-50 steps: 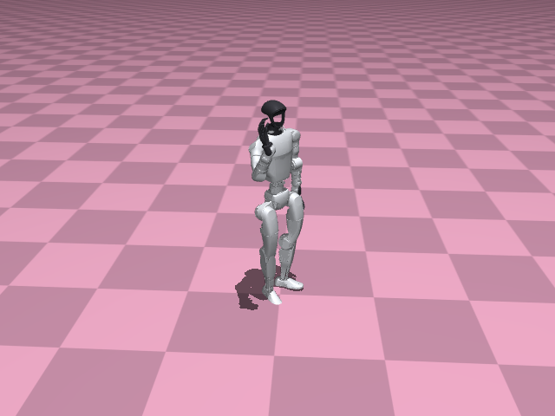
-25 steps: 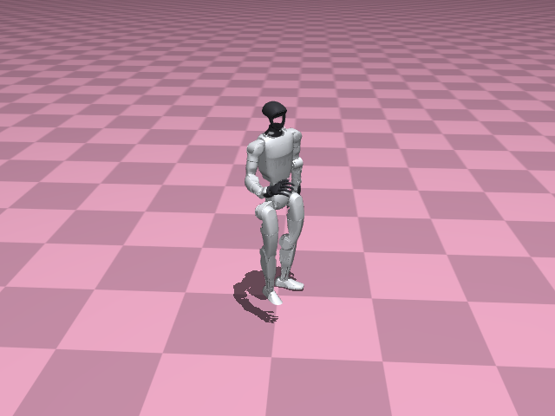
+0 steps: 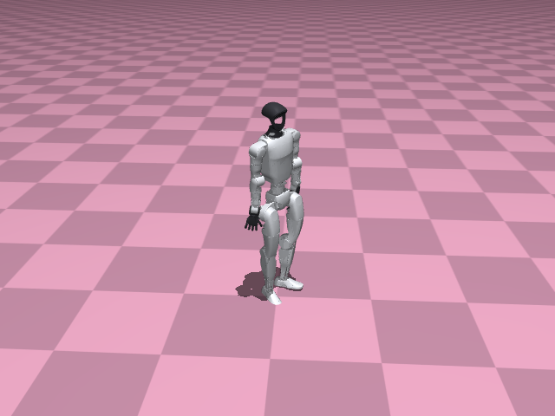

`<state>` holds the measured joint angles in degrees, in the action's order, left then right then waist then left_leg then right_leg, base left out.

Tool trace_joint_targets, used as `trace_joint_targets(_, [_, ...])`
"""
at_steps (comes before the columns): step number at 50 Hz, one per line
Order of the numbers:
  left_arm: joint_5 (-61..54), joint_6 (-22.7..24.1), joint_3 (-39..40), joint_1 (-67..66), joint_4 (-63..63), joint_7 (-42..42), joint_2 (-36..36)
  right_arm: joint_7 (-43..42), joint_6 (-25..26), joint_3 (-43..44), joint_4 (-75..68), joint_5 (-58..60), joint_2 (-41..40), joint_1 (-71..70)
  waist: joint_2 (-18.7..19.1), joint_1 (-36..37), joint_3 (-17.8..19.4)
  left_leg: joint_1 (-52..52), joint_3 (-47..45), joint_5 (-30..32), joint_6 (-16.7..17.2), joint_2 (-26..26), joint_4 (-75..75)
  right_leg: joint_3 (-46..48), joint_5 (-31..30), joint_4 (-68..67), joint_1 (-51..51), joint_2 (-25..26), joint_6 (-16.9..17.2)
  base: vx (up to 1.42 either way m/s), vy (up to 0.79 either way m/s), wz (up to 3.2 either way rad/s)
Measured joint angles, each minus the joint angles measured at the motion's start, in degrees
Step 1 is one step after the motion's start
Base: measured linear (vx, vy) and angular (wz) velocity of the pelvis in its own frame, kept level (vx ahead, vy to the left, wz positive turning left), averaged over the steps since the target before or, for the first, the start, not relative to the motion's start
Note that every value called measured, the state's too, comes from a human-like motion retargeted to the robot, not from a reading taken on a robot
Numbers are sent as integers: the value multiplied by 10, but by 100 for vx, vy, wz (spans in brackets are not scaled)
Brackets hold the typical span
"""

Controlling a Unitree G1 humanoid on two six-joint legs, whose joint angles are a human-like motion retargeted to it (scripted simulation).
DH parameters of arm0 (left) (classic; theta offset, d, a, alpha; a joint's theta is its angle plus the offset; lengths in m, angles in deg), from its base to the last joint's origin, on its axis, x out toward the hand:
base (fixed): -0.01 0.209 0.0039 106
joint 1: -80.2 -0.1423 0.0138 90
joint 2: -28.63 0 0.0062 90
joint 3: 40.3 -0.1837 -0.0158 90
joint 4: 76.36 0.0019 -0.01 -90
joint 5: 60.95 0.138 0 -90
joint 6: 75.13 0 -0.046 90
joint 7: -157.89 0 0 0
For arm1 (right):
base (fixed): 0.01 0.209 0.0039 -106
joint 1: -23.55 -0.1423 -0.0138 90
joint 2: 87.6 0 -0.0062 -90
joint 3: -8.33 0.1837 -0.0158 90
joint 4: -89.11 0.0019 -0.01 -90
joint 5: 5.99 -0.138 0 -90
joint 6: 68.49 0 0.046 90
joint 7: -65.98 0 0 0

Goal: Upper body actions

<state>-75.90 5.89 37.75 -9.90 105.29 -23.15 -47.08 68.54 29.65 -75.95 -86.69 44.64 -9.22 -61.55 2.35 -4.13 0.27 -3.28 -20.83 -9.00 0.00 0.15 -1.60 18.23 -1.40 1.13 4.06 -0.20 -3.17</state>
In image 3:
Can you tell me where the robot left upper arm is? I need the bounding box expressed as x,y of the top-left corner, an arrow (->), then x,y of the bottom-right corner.
286,128 -> 302,169

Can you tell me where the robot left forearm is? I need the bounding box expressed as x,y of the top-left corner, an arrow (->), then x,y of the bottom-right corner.
290,167 -> 302,192

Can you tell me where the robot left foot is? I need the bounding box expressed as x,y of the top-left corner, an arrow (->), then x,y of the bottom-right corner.
274,276 -> 304,289

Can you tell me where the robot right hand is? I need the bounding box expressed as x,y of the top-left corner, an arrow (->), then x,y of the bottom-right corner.
245,206 -> 263,231

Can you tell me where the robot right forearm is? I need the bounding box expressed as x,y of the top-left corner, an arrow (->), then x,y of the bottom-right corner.
250,178 -> 262,214

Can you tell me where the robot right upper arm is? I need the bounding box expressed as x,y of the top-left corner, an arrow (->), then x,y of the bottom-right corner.
249,140 -> 267,187

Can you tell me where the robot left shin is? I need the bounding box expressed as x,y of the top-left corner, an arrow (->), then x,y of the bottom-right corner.
278,241 -> 297,281

